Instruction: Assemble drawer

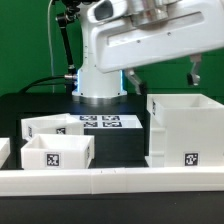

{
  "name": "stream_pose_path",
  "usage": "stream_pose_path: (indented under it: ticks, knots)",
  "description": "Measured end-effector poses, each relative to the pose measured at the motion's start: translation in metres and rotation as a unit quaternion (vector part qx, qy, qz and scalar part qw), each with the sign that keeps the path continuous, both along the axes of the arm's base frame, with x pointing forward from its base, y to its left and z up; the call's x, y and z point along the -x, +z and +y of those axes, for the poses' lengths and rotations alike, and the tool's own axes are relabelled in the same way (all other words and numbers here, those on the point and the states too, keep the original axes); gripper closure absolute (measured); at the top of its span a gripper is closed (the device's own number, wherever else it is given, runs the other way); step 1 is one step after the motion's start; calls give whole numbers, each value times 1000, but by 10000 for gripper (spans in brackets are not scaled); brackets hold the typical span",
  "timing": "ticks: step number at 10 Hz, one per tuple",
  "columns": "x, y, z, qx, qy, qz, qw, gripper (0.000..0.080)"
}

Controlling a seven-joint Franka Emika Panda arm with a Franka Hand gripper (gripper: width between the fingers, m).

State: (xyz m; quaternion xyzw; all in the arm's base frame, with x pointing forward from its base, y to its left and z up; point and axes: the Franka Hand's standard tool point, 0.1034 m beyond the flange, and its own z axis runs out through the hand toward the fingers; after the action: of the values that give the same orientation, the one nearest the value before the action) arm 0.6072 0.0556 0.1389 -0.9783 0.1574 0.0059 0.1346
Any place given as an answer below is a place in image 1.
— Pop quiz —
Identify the white barrier rail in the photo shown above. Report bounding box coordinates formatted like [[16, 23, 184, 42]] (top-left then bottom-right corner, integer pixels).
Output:
[[0, 166, 224, 196], [0, 138, 10, 168]]

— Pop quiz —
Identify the white front barrier rail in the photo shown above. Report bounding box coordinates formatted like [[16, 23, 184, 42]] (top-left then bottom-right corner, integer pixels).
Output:
[[0, 166, 224, 196]]

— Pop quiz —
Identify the white left barrier rail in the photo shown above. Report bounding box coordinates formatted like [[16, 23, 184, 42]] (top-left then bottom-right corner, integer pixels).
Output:
[[0, 138, 10, 168]]

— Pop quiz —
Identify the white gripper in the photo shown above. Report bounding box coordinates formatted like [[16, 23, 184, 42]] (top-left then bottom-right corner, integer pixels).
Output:
[[91, 0, 224, 95]]

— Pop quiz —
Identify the white drawer box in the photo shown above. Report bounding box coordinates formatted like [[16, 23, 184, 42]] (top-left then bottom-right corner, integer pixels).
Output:
[[21, 134, 95, 170], [21, 113, 84, 141]]

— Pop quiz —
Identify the black cable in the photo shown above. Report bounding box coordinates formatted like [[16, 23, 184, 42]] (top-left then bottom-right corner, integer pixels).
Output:
[[18, 75, 74, 95]]

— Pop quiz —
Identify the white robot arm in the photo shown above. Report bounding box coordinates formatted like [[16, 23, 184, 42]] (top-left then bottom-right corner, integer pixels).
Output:
[[55, 0, 224, 103]]

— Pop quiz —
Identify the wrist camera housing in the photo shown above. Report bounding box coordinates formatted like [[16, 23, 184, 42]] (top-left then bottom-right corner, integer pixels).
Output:
[[87, 0, 128, 24]]

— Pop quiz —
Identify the white marker base plate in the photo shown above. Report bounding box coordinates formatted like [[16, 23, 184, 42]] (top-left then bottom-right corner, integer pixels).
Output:
[[74, 115, 142, 129]]

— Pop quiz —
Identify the white drawer cabinet frame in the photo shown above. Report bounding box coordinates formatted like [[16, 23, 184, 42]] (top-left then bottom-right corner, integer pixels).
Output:
[[146, 94, 224, 168]]

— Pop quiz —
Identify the white front drawer box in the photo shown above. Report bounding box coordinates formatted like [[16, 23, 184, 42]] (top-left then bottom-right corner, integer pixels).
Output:
[[21, 134, 95, 170]]

